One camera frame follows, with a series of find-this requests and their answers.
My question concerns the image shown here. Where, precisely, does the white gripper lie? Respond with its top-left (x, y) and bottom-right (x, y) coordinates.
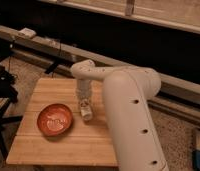
top-left (76, 79), bottom-right (92, 106)

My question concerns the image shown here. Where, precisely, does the wooden table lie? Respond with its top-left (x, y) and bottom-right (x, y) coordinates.
top-left (6, 78), bottom-right (117, 167)

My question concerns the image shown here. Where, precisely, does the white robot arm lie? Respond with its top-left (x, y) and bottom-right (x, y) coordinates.
top-left (71, 60), bottom-right (169, 171)

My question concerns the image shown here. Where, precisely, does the orange ceramic bowl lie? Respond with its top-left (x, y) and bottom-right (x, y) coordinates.
top-left (37, 103), bottom-right (73, 136)

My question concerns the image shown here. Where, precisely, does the black stand on left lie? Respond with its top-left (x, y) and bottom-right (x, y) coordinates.
top-left (0, 65), bottom-right (22, 159)

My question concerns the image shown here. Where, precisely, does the white box on ledge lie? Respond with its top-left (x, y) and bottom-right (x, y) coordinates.
top-left (18, 28), bottom-right (36, 38)

